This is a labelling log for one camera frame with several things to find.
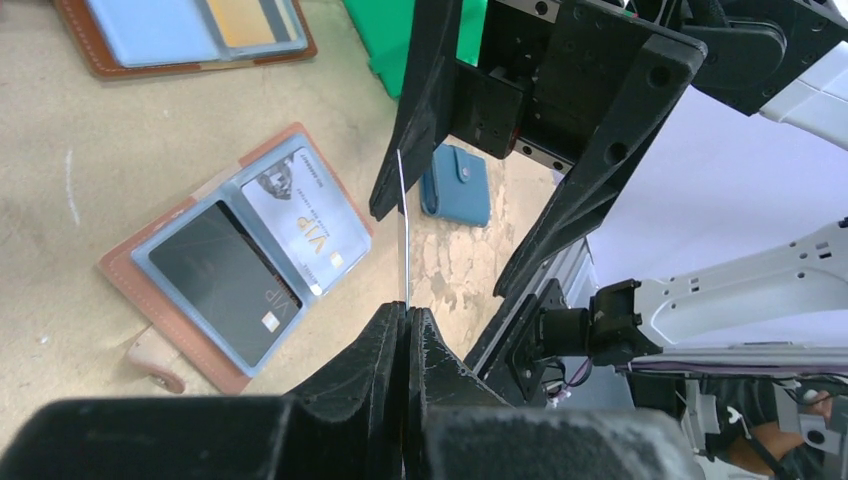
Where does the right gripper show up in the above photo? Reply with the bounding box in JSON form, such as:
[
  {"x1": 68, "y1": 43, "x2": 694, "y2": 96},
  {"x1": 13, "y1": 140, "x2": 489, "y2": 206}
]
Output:
[{"x1": 369, "y1": 0, "x2": 707, "y2": 298}]

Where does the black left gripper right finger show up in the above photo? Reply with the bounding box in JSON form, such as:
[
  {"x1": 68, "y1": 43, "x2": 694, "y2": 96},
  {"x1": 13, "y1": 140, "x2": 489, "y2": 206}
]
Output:
[{"x1": 405, "y1": 308, "x2": 704, "y2": 479}]

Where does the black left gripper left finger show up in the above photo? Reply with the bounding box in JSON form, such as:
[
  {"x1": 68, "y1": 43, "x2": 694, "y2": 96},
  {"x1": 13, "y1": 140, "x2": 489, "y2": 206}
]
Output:
[{"x1": 1, "y1": 302, "x2": 406, "y2": 479}]

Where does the thin white card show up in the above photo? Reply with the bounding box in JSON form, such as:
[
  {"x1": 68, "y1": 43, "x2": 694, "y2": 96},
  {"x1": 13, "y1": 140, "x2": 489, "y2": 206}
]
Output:
[{"x1": 395, "y1": 149, "x2": 411, "y2": 314}]

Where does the pink leather card holder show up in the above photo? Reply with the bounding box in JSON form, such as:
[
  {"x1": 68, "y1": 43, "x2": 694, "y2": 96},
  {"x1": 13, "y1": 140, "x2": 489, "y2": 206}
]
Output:
[{"x1": 98, "y1": 123, "x2": 373, "y2": 394}]

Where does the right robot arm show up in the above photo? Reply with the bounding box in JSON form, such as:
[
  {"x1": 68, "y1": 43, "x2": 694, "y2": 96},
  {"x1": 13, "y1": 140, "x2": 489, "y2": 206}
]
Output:
[{"x1": 369, "y1": 1, "x2": 847, "y2": 363}]

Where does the blue leather card holder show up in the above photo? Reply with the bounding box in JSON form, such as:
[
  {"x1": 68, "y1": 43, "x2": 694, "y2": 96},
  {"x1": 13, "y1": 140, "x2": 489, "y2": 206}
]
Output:
[{"x1": 420, "y1": 144, "x2": 491, "y2": 227}]

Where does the black VIP card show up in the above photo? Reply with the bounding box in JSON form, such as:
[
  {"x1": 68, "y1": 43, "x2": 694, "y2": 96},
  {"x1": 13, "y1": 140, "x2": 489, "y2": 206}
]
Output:
[{"x1": 136, "y1": 200, "x2": 303, "y2": 377}]

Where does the silver VIP card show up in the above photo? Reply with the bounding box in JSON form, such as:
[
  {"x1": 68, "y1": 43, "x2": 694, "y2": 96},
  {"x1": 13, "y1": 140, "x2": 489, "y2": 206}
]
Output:
[{"x1": 240, "y1": 146, "x2": 371, "y2": 296}]

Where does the yellow striped card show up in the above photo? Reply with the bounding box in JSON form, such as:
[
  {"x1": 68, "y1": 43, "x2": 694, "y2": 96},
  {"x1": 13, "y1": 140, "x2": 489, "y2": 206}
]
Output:
[{"x1": 206, "y1": 0, "x2": 300, "y2": 48}]

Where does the brown open card holder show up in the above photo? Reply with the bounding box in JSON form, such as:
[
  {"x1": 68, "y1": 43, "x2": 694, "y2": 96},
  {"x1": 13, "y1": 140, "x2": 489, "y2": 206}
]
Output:
[{"x1": 54, "y1": 0, "x2": 317, "y2": 81}]

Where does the small green plastic bin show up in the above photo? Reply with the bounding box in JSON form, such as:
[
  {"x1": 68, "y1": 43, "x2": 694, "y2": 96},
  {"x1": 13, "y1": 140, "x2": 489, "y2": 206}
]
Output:
[{"x1": 343, "y1": 0, "x2": 487, "y2": 100}]

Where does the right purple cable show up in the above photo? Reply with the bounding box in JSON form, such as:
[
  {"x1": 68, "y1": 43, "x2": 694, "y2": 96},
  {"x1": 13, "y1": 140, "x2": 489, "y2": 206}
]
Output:
[{"x1": 563, "y1": 357, "x2": 598, "y2": 392}]

